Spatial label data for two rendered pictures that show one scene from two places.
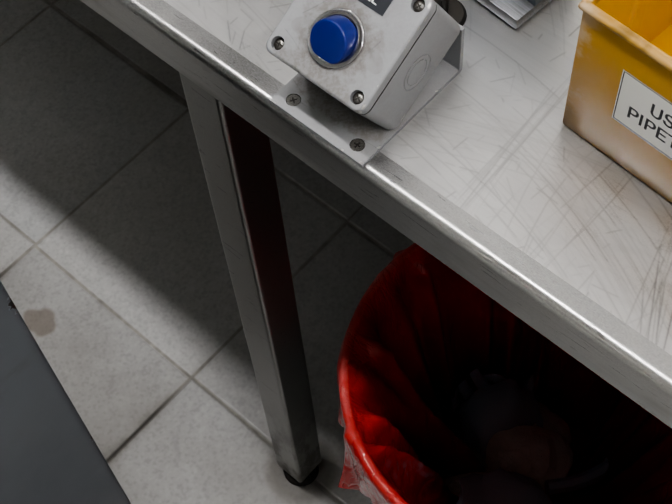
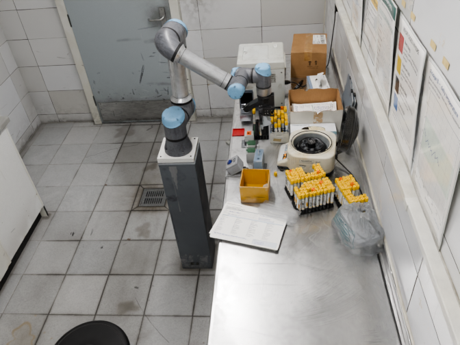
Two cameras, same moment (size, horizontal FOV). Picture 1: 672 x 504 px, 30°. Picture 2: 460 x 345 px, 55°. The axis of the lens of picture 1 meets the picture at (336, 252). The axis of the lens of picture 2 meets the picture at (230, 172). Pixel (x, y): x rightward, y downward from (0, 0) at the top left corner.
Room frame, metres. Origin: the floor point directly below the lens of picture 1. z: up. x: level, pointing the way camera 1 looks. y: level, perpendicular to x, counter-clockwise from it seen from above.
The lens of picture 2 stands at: (-0.67, -1.36, 2.28)
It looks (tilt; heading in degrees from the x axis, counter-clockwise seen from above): 39 degrees down; 51
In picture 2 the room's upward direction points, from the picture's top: 6 degrees counter-clockwise
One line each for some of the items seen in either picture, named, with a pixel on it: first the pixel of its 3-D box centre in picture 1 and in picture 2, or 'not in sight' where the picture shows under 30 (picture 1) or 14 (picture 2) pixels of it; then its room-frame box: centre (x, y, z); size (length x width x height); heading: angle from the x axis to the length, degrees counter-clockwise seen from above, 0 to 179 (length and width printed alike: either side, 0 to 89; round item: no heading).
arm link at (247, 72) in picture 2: not in sight; (242, 77); (0.64, 0.09, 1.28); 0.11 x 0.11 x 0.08; 34
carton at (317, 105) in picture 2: not in sight; (314, 110); (1.05, -0.03, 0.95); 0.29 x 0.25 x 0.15; 134
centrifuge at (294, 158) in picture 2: not in sight; (307, 150); (0.75, -0.24, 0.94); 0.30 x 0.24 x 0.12; 125
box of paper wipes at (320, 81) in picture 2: not in sight; (318, 83); (1.33, 0.16, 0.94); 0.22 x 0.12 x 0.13; 48
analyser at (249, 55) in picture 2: not in sight; (261, 76); (1.06, 0.39, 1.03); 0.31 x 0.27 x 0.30; 44
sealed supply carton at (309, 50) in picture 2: not in sight; (309, 55); (1.56, 0.43, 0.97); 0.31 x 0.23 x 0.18; 37
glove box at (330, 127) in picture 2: not in sight; (313, 133); (0.90, -0.15, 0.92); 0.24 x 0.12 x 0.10; 134
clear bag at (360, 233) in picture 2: not in sight; (359, 218); (0.50, -0.71, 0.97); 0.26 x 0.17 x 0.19; 59
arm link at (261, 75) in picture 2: not in sight; (262, 75); (0.71, 0.02, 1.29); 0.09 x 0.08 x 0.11; 124
